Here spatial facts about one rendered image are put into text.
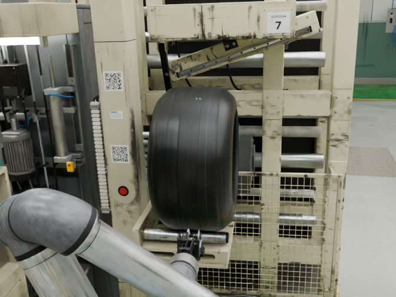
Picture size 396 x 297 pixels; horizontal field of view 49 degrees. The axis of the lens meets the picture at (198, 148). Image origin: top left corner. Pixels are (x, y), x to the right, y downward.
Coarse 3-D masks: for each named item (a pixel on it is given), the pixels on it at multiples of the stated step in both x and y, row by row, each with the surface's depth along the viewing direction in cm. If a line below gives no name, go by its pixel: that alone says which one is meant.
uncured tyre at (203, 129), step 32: (192, 96) 159; (224, 96) 160; (160, 128) 151; (192, 128) 149; (224, 128) 150; (160, 160) 149; (192, 160) 147; (224, 160) 148; (160, 192) 151; (192, 192) 149; (224, 192) 150; (192, 224) 160; (224, 224) 162
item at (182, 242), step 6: (180, 234) 140; (186, 234) 140; (180, 240) 137; (186, 240) 135; (192, 240) 135; (198, 240) 135; (180, 246) 137; (186, 246) 133; (192, 246) 134; (198, 246) 136; (180, 252) 131; (186, 252) 133; (192, 252) 137; (198, 252) 136; (198, 258) 138
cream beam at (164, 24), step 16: (160, 16) 178; (176, 16) 177; (192, 16) 176; (208, 16) 175; (224, 16) 174; (240, 16) 173; (256, 16) 173; (160, 32) 180; (176, 32) 179; (192, 32) 178; (208, 32) 177; (224, 32) 176; (240, 32) 175; (256, 32) 174; (288, 32) 172
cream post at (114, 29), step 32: (96, 0) 154; (128, 0) 159; (96, 32) 157; (128, 32) 159; (96, 64) 162; (128, 64) 160; (128, 96) 163; (128, 128) 167; (128, 192) 176; (128, 224) 180; (128, 288) 190
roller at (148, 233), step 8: (144, 232) 172; (152, 232) 172; (160, 232) 171; (168, 232) 171; (176, 232) 170; (192, 232) 170; (200, 232) 169; (208, 232) 169; (216, 232) 169; (224, 232) 169; (176, 240) 171; (208, 240) 168; (216, 240) 168; (224, 240) 167
